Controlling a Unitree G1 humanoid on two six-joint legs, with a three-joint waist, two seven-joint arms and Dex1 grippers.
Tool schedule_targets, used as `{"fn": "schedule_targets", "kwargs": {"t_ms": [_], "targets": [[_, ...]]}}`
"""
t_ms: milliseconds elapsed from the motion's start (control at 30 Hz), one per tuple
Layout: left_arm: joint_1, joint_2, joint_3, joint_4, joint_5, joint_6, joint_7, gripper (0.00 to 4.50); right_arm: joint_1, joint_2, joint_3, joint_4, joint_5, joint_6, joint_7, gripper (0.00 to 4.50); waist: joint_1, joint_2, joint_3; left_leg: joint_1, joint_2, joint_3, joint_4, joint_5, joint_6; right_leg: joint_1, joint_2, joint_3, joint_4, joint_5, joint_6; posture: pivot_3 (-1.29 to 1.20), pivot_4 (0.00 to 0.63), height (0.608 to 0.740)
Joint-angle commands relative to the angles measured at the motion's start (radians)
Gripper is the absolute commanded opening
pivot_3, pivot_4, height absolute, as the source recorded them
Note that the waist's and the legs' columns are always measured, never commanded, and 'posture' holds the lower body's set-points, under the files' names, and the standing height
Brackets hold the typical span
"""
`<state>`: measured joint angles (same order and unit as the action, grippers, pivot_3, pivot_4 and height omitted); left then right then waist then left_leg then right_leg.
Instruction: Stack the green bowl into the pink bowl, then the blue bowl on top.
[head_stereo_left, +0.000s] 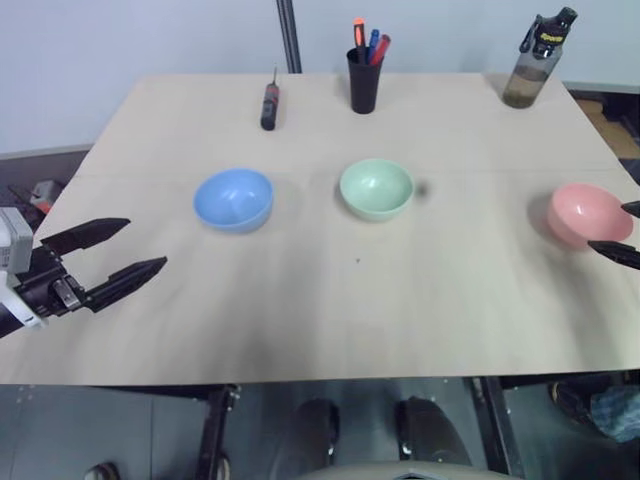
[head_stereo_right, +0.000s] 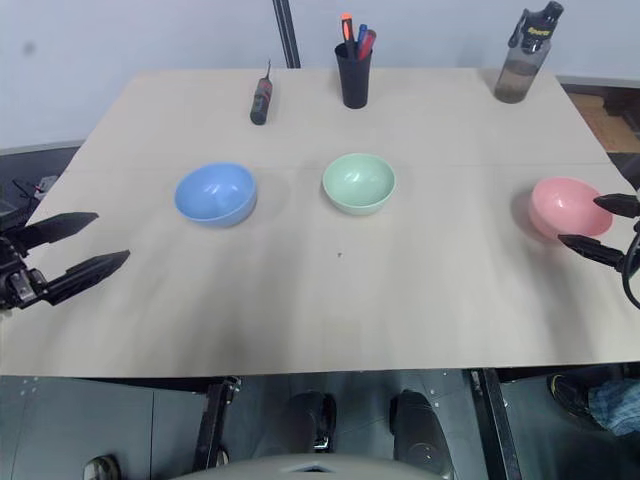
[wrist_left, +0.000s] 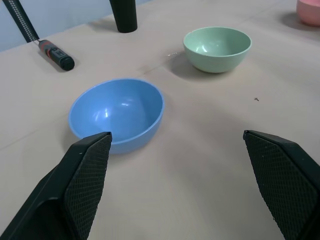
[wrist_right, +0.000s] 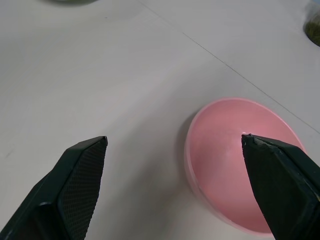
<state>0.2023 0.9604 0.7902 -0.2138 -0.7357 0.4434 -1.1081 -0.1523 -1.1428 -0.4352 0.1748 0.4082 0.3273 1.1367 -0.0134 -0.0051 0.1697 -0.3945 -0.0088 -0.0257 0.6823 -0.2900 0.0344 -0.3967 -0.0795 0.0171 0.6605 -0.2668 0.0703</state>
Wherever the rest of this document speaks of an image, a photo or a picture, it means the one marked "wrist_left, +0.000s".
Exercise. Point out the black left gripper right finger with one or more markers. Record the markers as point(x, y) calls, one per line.
point(282, 175)

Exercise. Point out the black cylindrical stand leg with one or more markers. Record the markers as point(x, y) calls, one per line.
point(125, 15)

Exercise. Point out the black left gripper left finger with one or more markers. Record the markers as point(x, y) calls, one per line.
point(75, 185)

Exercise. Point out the green bowl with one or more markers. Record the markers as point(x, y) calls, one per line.
point(217, 47)

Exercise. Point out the blue bowl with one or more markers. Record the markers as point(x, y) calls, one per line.
point(120, 110)

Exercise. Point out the black red handheld device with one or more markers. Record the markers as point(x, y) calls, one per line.
point(56, 54)

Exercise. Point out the red bowl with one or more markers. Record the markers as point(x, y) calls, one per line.
point(309, 12)

